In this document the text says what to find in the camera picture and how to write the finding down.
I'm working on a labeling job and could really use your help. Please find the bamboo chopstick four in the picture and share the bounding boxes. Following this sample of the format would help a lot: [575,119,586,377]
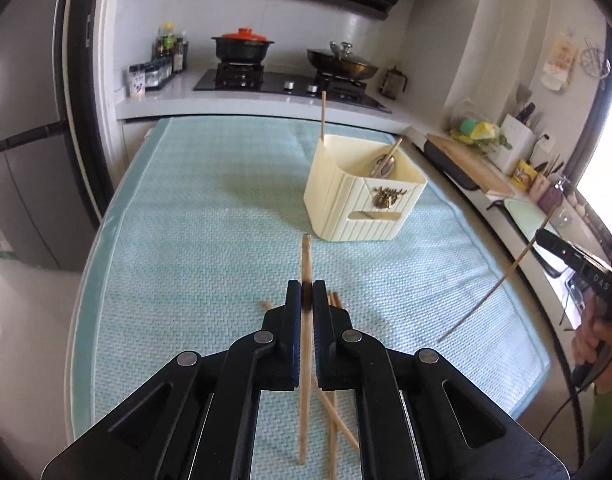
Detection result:
[436,205,559,344]

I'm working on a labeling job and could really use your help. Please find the bamboo chopstick two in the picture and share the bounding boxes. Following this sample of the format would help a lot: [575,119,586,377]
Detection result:
[260,299,362,453]

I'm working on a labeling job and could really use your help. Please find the bamboo chopstick three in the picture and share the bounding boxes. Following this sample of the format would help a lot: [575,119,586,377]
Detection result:
[328,292,340,480]

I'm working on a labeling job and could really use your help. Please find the bamboo chopstick one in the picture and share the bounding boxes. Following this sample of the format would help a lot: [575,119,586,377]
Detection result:
[297,234,314,465]

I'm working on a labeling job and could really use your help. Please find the bamboo chopstick five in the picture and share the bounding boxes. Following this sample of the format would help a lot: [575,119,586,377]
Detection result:
[369,138,402,179]

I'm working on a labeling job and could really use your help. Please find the metal spoon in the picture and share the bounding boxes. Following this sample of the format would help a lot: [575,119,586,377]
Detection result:
[369,155,396,179]

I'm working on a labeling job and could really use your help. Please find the bamboo chopstick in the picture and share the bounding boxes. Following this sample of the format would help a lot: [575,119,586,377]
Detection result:
[319,90,327,143]

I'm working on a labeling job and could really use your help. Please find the person right hand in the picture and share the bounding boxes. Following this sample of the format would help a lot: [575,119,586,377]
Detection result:
[572,298,612,396]

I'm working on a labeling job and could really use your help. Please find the light green tray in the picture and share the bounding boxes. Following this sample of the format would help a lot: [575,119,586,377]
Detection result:
[502,197,546,242]

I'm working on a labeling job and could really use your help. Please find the wooden cutting board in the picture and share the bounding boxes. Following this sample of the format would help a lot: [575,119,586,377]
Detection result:
[423,134,514,197]

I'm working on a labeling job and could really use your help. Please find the white knife block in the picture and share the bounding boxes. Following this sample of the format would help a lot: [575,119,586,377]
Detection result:
[488,102,536,176]

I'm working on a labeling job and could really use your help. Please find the yellow green sponge bag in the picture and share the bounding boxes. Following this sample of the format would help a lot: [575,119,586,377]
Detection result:
[449,99,512,154]

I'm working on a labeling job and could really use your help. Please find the teal woven table mat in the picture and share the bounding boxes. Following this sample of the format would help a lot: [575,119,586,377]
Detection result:
[71,116,550,479]

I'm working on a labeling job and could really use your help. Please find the cream utensil holder box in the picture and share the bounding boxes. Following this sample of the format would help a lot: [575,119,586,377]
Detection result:
[304,133,428,242]

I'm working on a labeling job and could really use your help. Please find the grey refrigerator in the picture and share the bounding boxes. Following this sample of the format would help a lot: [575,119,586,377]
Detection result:
[0,0,96,272]

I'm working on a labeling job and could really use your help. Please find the dark glass kettle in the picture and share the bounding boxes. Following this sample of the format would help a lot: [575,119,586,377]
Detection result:
[379,66,408,101]

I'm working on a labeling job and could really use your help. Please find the black gas stove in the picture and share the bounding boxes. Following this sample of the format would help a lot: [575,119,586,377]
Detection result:
[193,63,391,114]

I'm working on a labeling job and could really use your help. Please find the spice jar rack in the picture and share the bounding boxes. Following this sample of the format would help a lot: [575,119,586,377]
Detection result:
[127,58,174,98]

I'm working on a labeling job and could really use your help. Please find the black wok with lid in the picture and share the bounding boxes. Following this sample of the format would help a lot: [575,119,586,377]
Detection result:
[306,41,379,81]

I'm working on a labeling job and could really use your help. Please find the sauce bottles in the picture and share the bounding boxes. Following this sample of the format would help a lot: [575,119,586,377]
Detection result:
[155,22,189,74]

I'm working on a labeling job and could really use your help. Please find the black pot red lid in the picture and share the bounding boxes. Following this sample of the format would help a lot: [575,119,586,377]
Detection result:
[213,28,274,64]

